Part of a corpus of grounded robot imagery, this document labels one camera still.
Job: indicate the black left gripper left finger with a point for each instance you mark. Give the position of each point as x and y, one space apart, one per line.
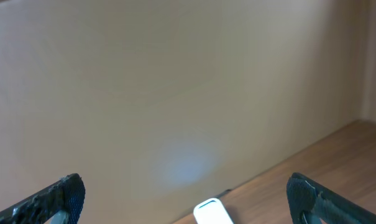
61 202

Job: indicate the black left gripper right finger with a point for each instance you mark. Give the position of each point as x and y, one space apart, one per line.
311 203

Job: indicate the white barcode scanner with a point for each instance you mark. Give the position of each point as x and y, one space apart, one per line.
211 211

